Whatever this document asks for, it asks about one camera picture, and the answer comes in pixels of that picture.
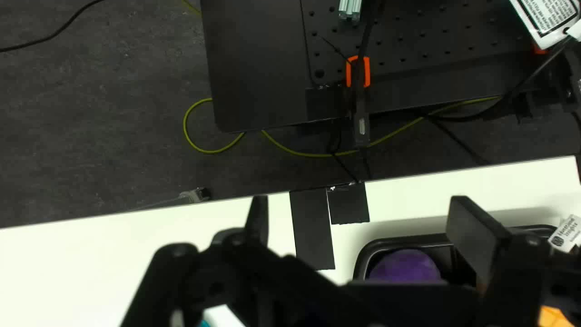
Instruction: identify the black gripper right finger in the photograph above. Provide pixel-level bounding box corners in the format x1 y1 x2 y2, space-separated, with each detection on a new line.
444 194 549 327

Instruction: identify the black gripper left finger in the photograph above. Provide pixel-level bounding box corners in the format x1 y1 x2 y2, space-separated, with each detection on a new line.
210 194 270 253

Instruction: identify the black plastic tray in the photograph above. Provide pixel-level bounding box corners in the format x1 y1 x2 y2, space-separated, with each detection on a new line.
351 224 560 289

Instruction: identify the purple plush toy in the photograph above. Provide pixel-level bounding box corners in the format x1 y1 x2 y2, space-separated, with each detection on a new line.
364 249 446 287

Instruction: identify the black tape strip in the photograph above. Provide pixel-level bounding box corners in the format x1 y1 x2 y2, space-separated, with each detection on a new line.
324 180 371 227

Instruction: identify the orange black clamp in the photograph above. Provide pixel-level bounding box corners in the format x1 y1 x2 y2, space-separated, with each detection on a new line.
341 0 375 151

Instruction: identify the teal tool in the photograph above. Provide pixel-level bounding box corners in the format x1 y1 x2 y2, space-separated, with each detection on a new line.
335 0 366 26

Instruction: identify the white printed label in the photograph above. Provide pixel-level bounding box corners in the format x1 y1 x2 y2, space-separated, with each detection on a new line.
506 0 581 51

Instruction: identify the yellow-green cable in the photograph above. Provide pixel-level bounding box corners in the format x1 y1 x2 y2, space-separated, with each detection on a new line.
179 93 504 160

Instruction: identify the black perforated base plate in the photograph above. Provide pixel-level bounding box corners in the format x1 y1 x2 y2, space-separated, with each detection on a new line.
201 0 581 135

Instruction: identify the thin black cable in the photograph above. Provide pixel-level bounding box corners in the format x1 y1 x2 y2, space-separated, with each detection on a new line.
0 0 103 55

